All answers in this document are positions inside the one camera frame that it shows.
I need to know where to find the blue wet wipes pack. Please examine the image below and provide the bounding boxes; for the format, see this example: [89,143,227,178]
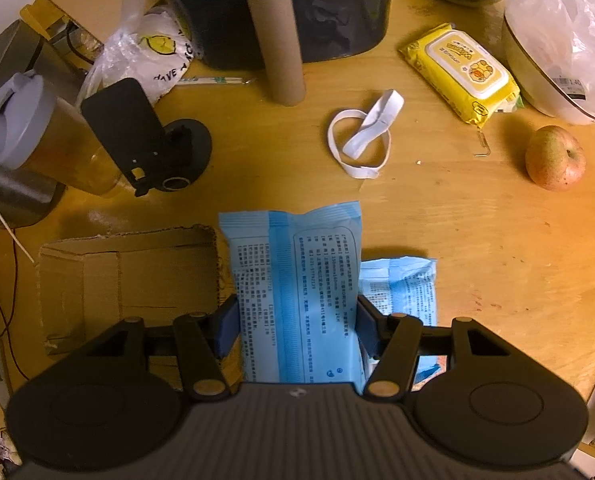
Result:
[219,202,365,389]
[358,254,448,391]

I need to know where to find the open cardboard tray box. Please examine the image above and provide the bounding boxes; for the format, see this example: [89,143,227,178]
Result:
[38,224,232,358]

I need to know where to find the silver rice cooker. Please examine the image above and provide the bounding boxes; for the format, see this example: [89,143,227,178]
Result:
[0,20,84,228]

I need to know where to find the red apple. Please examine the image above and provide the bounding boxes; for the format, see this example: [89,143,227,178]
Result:
[525,126,586,191]

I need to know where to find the black phone stand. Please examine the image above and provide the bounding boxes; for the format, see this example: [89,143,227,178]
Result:
[80,78,212,197]

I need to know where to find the metal paper clip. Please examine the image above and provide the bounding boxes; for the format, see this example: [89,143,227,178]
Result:
[474,129,491,158]

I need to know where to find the clear cup with grey lid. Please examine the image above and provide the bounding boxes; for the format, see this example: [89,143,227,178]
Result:
[0,72,120,196]

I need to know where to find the white elastic band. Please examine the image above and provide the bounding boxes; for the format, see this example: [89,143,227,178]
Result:
[327,89,405,180]

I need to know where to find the white bowl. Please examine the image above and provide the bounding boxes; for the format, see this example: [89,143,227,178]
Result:
[501,16,595,125]

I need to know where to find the yellow wet wipes pack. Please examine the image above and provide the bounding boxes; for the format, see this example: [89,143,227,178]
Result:
[399,23,522,128]

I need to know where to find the wrapped chopsticks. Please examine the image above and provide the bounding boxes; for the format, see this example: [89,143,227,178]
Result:
[177,76,252,86]

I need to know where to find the white plastic bag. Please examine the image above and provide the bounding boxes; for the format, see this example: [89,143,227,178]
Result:
[76,0,195,106]

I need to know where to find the dark air fryer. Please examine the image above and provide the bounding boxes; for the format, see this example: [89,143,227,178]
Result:
[148,0,395,108]

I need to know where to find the white power cord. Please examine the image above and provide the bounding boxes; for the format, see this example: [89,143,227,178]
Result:
[0,159,36,265]

